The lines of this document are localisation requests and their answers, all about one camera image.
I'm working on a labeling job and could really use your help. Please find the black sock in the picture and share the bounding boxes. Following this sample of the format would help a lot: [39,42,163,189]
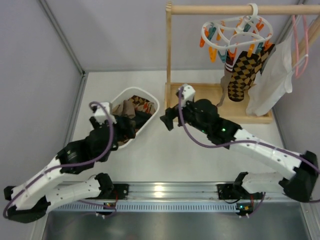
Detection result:
[131,110,152,130]

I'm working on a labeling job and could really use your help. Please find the tan brown sock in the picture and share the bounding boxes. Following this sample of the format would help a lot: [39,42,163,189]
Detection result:
[217,51,235,107]

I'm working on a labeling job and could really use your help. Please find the white clip sock hanger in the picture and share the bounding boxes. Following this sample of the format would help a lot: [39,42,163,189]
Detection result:
[199,3,274,64]

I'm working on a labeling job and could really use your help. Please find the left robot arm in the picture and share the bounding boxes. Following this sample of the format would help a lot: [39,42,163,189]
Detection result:
[3,116,136,224]

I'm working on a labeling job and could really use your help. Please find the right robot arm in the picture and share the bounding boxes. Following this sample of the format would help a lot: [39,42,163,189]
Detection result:
[160,99,320,203]

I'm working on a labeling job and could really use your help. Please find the argyle socks in basket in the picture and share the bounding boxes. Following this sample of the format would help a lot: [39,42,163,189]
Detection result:
[112,95,156,133]

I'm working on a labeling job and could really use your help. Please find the pink clothes hanger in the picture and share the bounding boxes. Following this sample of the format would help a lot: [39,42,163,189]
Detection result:
[292,15,309,79]

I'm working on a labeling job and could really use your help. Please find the white plastic laundry basket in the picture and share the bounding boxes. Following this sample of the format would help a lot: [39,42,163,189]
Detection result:
[111,87,160,149]

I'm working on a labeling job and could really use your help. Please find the wooden clothes rack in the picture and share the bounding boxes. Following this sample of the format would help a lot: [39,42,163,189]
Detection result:
[164,2,320,124]

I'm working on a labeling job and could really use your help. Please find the brown argyle sock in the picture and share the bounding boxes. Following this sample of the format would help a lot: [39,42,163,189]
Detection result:
[227,51,262,102]
[254,43,275,74]

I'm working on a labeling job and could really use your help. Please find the brown argyle sock left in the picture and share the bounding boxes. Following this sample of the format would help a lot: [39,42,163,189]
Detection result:
[254,43,275,74]

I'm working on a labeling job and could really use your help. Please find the white cloth garment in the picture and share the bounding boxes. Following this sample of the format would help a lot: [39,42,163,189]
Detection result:
[246,36,293,117]

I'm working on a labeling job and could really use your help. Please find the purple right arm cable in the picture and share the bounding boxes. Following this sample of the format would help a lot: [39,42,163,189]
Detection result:
[177,89,320,217]

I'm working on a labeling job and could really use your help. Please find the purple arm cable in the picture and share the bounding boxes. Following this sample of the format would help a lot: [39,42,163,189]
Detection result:
[177,89,320,217]
[2,101,118,221]

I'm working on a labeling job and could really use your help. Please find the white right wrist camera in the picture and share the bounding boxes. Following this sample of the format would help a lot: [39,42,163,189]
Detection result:
[176,83,196,108]

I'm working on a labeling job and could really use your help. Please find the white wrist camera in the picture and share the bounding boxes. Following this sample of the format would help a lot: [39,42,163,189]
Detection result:
[91,102,117,124]
[176,83,196,108]

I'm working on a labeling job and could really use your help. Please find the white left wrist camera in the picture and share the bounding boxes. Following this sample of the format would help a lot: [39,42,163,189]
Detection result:
[91,102,117,124]

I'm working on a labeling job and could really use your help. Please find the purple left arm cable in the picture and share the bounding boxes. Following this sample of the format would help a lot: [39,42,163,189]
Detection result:
[2,101,118,221]

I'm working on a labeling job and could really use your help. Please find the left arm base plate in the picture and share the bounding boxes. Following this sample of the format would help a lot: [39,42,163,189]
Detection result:
[108,183,130,200]

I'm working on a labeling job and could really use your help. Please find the aluminium mounting rail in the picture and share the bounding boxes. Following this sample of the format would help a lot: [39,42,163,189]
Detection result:
[47,182,293,215]

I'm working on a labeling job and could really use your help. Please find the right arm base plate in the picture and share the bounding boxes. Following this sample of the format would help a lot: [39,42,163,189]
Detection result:
[216,183,240,201]

